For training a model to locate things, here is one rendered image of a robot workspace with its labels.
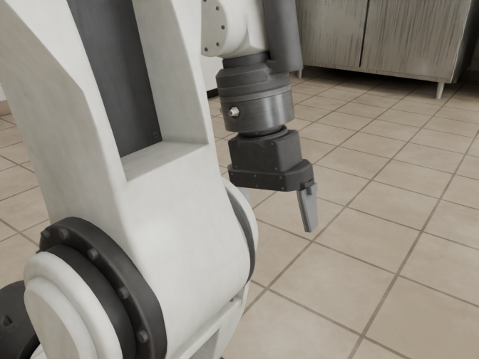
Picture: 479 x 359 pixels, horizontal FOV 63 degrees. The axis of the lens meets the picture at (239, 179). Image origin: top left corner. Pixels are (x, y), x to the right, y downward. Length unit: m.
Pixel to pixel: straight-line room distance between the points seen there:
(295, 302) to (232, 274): 0.87
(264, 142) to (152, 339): 0.26
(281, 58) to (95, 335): 0.32
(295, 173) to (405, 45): 2.98
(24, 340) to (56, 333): 0.40
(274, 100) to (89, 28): 0.22
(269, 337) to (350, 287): 0.32
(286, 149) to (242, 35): 0.14
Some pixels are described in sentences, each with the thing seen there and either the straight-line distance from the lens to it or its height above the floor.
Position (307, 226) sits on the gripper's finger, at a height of 0.57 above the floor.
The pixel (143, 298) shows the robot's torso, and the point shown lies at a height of 0.65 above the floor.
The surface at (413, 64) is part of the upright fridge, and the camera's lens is 3.40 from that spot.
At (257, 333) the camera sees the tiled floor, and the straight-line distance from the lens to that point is 1.12.
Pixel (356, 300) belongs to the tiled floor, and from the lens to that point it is 1.25.
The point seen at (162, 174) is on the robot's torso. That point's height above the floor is 0.71.
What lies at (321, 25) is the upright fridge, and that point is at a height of 0.49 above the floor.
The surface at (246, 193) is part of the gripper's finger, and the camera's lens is 0.56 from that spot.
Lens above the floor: 0.84
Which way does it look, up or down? 27 degrees down
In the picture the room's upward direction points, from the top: straight up
